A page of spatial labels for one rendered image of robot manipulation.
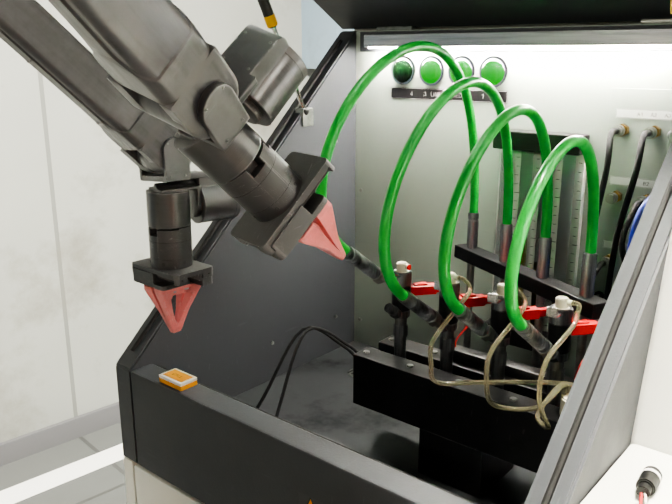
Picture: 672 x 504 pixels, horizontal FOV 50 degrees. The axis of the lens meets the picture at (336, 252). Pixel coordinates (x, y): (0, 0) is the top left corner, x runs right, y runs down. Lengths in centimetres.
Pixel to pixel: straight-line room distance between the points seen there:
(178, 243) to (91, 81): 23
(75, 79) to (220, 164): 35
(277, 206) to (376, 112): 76
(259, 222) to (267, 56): 15
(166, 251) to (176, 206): 6
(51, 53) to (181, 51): 42
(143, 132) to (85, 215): 184
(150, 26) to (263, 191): 20
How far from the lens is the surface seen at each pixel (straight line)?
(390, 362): 106
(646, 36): 113
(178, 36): 52
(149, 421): 114
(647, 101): 116
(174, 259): 99
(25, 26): 93
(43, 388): 289
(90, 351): 292
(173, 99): 53
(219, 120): 57
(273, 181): 64
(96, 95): 94
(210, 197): 100
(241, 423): 97
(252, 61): 62
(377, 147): 139
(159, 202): 98
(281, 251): 65
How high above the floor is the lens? 141
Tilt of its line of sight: 15 degrees down
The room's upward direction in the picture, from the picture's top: straight up
